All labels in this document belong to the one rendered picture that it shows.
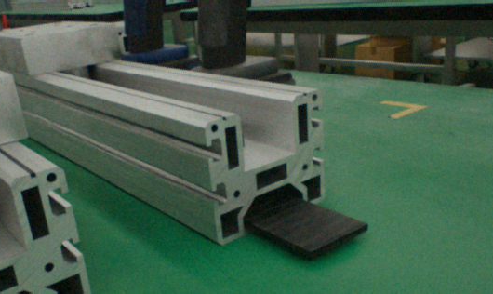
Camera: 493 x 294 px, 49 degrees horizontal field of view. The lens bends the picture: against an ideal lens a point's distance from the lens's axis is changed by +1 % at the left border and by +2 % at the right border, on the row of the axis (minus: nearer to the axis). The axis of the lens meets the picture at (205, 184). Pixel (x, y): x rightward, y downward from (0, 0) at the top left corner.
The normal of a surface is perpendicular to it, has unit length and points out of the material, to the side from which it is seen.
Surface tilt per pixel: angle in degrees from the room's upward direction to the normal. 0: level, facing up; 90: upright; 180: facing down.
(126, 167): 90
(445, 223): 0
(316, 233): 0
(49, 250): 90
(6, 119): 90
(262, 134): 90
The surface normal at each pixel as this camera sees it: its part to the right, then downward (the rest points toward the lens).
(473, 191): -0.11, -0.92
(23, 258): 0.57, 0.25
